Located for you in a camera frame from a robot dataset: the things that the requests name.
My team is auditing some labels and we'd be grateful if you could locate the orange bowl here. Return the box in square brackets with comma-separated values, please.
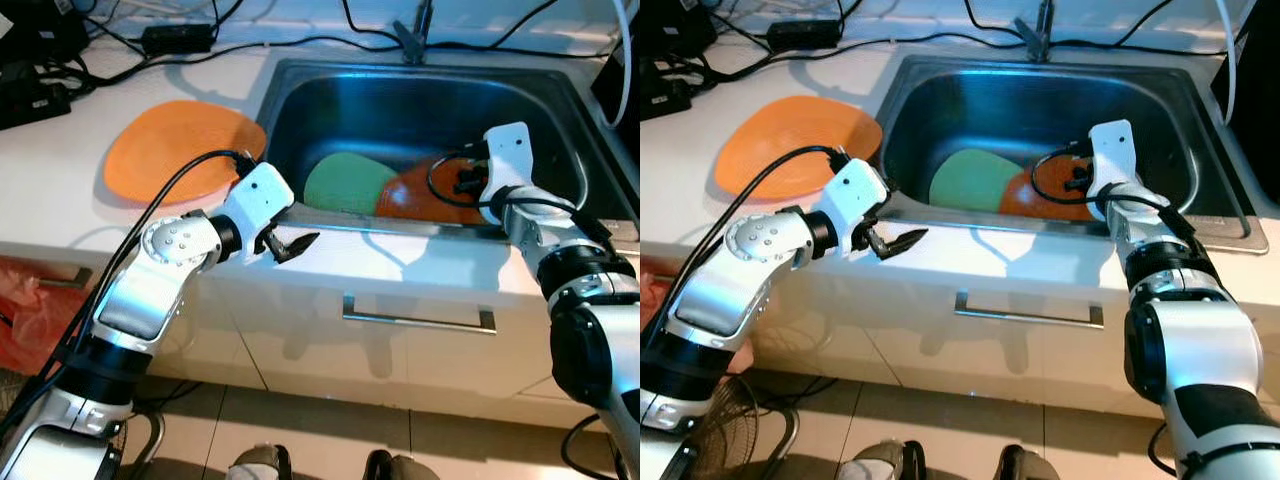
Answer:
[377, 157, 491, 226]
[998, 165, 1101, 223]

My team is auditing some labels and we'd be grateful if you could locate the steel kitchen sink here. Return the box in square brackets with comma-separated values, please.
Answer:
[872, 52, 1271, 256]
[255, 57, 641, 241]

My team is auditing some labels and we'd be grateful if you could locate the white kitchen cabinet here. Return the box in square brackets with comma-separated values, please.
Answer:
[640, 235, 1280, 421]
[0, 240, 641, 431]

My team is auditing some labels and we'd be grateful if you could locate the green plate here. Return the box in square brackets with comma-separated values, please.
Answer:
[928, 148, 1026, 213]
[303, 151, 401, 216]

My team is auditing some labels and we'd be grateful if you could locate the dark appliance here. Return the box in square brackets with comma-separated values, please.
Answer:
[590, 0, 641, 136]
[1210, 0, 1280, 176]

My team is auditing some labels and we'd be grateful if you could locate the orange plate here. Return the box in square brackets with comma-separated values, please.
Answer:
[103, 99, 269, 207]
[713, 95, 884, 201]

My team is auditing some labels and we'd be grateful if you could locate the steel faucet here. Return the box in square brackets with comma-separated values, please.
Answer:
[393, 0, 436, 66]
[1013, 0, 1058, 63]

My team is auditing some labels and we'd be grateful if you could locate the robot left leg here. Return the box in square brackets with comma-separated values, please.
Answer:
[226, 443, 293, 480]
[838, 440, 918, 480]

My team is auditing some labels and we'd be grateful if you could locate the red plastic bag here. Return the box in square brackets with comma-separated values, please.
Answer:
[640, 268, 673, 331]
[0, 257, 81, 377]

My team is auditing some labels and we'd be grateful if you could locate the black electronic device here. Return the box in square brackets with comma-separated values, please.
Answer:
[640, 0, 719, 59]
[0, 0, 89, 63]

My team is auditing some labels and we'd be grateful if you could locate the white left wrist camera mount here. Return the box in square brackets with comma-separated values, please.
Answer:
[220, 161, 297, 266]
[823, 157, 893, 259]

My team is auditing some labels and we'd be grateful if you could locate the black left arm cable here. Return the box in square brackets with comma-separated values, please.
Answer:
[0, 148, 263, 441]
[640, 145, 851, 401]

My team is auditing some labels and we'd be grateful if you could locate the steel cabinet handle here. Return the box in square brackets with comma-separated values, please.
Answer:
[38, 266, 93, 291]
[953, 290, 1106, 331]
[341, 294, 498, 336]

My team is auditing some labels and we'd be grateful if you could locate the black hanging cable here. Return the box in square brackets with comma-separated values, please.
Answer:
[430, 0, 606, 59]
[343, 0, 403, 46]
[1050, 0, 1221, 56]
[965, 0, 1023, 43]

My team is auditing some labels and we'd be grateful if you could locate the white hose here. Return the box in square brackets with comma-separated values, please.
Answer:
[610, 0, 637, 129]
[1213, 0, 1246, 126]

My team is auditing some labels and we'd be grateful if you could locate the black counter cable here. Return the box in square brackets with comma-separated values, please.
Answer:
[700, 30, 1026, 86]
[60, 36, 406, 96]

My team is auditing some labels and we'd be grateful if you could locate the black loose cable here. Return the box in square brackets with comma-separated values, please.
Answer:
[1147, 420, 1183, 479]
[560, 413, 616, 480]

